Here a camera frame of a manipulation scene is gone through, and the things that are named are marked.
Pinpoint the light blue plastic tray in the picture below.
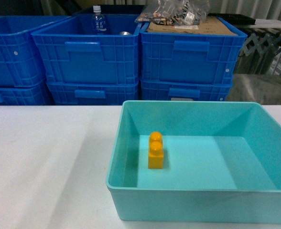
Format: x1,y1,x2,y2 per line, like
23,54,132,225
106,101,281,224

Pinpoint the brown cardboard sheet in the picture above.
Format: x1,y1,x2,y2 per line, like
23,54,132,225
146,17,238,36

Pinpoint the black divided tray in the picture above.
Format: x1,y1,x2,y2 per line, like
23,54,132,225
208,13,256,25

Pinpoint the blue crate with cardboard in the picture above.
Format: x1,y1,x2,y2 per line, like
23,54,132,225
140,18,247,84

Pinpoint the blue crate with bottle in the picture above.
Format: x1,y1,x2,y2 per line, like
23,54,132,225
32,14,142,85

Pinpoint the lower right blue crate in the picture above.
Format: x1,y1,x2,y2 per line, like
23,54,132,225
140,80,233,101

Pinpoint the lower left blue crate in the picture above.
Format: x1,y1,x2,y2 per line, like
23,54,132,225
0,81,54,105

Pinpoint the expandable roller conveyor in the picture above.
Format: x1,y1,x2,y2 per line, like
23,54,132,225
235,29,281,74

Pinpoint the yellow two-stud block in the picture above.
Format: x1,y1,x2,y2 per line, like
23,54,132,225
148,132,164,169

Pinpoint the clear water bottle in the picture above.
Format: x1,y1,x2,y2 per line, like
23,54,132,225
92,5,108,35

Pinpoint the lower middle blue crate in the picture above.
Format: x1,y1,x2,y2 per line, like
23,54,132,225
47,82,139,105

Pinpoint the upper left blue crate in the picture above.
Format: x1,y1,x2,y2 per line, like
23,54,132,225
0,16,66,88

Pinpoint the silver metal can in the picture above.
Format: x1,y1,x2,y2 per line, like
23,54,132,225
119,31,132,36

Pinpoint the clear bag of parts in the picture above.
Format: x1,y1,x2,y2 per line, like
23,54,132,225
135,0,210,26

